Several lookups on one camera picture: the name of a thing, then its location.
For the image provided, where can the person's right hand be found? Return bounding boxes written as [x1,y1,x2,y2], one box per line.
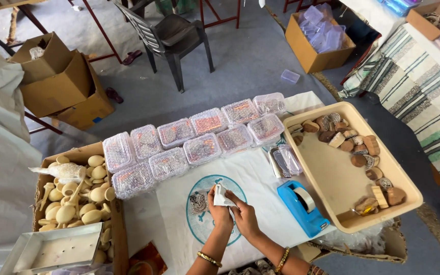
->
[225,191,262,240]

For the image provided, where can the person's left hand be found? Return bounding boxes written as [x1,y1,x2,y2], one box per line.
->
[207,185,235,232]

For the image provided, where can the white cloth piece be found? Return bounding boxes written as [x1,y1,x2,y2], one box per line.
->
[213,183,238,208]

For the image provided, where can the carved wooden stamp block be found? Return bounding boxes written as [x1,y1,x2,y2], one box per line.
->
[189,190,210,215]

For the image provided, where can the white cloth with teal print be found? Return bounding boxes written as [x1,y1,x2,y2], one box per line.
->
[154,91,337,275]

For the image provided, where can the rows of clear packed boxes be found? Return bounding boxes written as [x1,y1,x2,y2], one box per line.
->
[102,92,286,200]

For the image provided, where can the gold bangle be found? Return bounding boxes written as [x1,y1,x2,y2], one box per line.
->
[274,247,291,274]
[197,251,223,268]

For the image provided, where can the stack of clear plastic lids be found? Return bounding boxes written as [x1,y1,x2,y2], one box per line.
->
[267,144,304,178]

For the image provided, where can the blue tape dispenser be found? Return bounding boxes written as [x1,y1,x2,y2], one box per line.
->
[277,180,331,238]

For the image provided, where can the clear tape roll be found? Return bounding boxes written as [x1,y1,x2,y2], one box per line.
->
[293,187,317,213]

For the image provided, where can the orange printed packet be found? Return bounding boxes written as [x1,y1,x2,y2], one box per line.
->
[128,242,168,275]

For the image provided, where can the beige plastic tray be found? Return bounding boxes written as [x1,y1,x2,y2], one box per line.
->
[283,101,424,234]

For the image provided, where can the cardboard box of wooden pieces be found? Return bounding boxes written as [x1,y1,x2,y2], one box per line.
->
[32,142,130,275]

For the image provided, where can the heap of pale wooden pieces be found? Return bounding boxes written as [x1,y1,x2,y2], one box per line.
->
[37,154,117,265]

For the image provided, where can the clear plastic container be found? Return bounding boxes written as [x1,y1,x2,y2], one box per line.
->
[280,69,301,85]

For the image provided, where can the heap of wooden stamp blocks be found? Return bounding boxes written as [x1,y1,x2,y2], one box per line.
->
[288,112,408,216]

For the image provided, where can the maroon sandal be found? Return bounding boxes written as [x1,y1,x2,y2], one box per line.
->
[122,49,143,66]
[105,87,124,104]

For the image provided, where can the bubble wrap bundle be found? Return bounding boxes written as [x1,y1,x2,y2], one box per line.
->
[29,163,87,184]

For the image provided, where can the cardboard box with plastic wrap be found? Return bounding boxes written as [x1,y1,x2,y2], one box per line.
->
[292,217,408,264]

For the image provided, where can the grey plastic chair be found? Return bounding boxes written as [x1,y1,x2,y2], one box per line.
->
[114,2,215,93]

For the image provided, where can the metal tray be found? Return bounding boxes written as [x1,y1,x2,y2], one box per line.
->
[0,222,103,275]

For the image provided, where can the cardboard box of clear containers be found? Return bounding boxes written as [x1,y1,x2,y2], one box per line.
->
[284,3,356,74]

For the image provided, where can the pile of open cardboard boxes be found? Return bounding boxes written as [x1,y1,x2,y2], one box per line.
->
[9,32,115,131]

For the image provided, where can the striped woven cloth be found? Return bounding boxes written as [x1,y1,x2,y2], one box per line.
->
[338,22,440,200]

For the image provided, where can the small cardboard box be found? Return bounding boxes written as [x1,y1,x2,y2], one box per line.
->
[406,0,440,41]

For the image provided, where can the red metal table frame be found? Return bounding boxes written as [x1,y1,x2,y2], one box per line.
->
[0,0,123,64]
[199,0,242,30]

